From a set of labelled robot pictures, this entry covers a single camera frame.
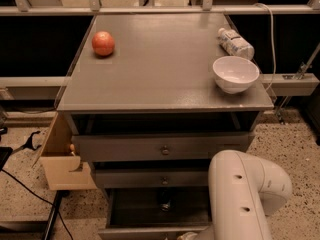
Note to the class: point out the grey bottom drawer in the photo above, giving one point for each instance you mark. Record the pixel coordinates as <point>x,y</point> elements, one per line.
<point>134,214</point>

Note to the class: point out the grey drawer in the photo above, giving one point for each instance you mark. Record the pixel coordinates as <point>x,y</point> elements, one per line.
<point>148,178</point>
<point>156,147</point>
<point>134,214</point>

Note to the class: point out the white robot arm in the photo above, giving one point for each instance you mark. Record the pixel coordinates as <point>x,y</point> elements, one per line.
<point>243,191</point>

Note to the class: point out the grey middle drawer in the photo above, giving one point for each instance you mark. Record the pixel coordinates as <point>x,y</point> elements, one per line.
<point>148,178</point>

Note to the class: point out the grey top drawer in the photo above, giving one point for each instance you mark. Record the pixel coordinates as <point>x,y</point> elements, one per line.
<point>156,147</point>

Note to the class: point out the grey wooden drawer cabinet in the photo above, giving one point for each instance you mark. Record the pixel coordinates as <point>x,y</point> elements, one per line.
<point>158,80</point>

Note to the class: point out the black floor stand bar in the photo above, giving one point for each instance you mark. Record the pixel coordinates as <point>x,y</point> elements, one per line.
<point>60,194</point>

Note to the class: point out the light wooden side box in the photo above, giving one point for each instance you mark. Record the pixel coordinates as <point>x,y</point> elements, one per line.
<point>63,167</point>

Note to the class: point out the white ceramic bowl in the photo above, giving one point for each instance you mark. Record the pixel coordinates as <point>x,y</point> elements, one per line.
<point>234,74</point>

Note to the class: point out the black clamp tool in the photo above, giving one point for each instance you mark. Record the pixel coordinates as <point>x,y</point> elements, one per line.
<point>28,144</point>

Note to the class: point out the clear plastic water bottle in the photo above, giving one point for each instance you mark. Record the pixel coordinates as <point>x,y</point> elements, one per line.
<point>234,44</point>

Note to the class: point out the orange round fruit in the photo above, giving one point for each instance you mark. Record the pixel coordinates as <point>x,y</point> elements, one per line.
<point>103,43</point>

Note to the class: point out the metal frame rail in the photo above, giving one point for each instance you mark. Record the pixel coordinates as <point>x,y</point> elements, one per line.
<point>224,9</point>

